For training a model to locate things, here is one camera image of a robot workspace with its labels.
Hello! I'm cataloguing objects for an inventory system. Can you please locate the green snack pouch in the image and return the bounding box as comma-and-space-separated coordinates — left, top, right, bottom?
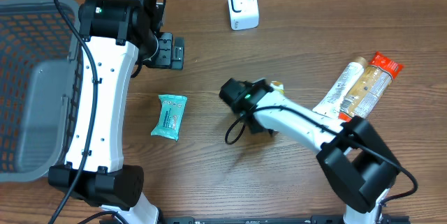
270, 81, 285, 95

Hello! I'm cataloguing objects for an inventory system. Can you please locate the teal wet wipes pack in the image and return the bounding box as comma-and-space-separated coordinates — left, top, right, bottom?
151, 94, 187, 141

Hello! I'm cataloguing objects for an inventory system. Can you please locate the white tube gold cap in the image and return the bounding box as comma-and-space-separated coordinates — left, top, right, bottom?
312, 57, 368, 119

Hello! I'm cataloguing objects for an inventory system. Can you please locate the orange spaghetti packet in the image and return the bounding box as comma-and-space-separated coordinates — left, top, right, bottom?
338, 52, 404, 121

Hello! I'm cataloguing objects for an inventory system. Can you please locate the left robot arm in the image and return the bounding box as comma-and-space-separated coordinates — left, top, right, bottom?
48, 0, 184, 223

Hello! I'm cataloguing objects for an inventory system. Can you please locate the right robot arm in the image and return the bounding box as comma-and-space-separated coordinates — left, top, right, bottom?
219, 78, 400, 223

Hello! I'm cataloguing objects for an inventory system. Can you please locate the white barcode scanner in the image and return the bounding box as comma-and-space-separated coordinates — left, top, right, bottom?
228, 0, 260, 31

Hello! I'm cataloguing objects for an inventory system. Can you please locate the grey plastic shopping basket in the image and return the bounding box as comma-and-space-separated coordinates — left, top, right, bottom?
1, 0, 83, 183

